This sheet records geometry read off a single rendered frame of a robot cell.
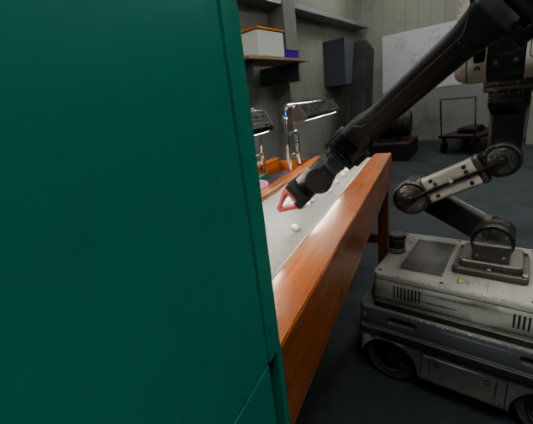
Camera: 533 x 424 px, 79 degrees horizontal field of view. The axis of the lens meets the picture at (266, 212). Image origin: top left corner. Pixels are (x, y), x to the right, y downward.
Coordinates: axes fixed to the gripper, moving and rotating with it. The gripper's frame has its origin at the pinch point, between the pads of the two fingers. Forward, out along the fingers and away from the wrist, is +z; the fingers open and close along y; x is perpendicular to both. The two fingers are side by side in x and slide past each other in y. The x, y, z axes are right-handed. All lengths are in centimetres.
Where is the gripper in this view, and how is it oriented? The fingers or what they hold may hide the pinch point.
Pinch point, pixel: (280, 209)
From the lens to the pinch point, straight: 85.8
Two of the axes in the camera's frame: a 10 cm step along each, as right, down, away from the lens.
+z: -6.2, 5.7, 5.4
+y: -4.3, 3.4, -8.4
